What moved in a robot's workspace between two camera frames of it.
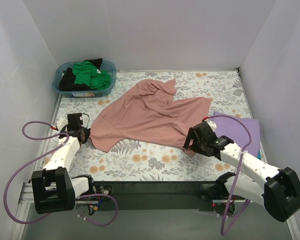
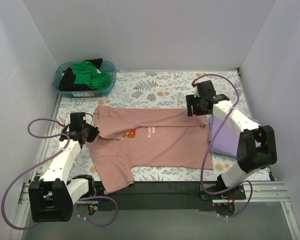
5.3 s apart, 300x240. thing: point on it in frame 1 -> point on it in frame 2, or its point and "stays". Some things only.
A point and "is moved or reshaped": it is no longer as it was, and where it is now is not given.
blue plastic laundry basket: [107, 66] stays
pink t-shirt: [149, 113] is moved or reshaped
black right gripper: [190, 137] -> [192, 105]
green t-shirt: [86, 73] stays
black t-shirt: [67, 82] stays
